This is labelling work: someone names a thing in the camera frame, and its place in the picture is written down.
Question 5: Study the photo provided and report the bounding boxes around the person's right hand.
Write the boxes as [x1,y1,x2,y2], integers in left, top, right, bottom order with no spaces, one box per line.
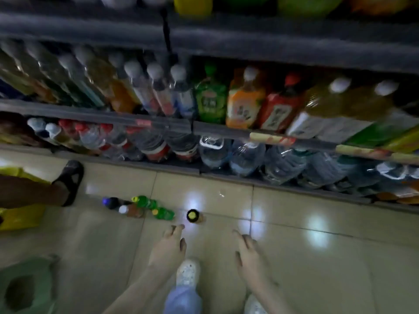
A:
[234,231,269,288]

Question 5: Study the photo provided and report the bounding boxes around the person's left hand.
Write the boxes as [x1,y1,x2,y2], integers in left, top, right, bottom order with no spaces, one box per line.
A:
[148,223,188,271]

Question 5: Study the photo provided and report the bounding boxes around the green bottle yellow cap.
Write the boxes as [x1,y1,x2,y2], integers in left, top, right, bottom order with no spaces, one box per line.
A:
[131,195,158,210]
[152,206,176,222]

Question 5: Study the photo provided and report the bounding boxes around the orange bottle white cap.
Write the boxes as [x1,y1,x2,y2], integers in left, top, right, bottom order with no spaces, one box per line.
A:
[118,204,145,218]

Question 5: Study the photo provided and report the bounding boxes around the drinks shelf unit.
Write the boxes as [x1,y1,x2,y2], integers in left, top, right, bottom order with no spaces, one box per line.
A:
[0,0,419,213]

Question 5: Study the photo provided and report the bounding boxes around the person's left forearm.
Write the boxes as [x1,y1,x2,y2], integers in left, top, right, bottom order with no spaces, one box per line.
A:
[103,265,178,314]

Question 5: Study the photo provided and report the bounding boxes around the person's right forearm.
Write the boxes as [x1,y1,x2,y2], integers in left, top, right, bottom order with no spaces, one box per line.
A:
[252,278,299,314]

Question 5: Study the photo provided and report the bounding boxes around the person's white shoe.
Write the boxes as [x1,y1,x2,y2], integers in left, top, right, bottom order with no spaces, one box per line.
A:
[175,258,201,288]
[244,294,268,314]

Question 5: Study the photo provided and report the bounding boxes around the person's blue jeans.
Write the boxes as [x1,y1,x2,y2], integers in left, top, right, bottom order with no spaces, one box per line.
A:
[162,286,204,314]

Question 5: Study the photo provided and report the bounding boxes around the yellow shelf edge strip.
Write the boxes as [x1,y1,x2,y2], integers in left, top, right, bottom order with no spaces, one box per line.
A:
[335,143,419,166]
[249,131,297,147]

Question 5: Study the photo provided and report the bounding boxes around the green plastic stool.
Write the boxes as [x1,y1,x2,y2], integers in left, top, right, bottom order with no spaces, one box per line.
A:
[0,255,60,314]

